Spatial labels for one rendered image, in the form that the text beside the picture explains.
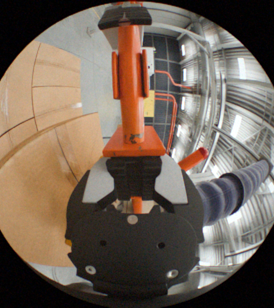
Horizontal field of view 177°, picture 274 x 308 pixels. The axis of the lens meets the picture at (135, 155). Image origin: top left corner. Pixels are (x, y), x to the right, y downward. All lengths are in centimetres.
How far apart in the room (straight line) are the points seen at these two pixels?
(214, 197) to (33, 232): 43
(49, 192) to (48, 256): 12
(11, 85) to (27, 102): 17
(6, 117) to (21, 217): 52
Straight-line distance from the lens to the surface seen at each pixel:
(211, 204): 34
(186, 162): 15
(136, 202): 17
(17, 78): 71
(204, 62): 637
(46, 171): 16
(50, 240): 19
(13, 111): 63
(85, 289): 29
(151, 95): 735
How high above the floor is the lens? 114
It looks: 2 degrees down
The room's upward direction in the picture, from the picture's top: 89 degrees clockwise
